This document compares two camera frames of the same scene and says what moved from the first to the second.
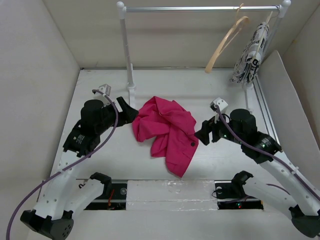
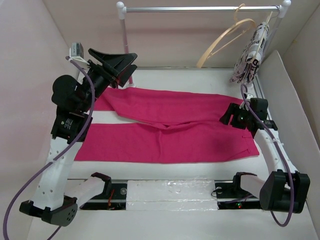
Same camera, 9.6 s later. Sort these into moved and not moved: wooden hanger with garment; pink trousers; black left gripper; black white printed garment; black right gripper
Moved: pink trousers; black right gripper; black left gripper
Not moved: wooden hanger with garment; black white printed garment
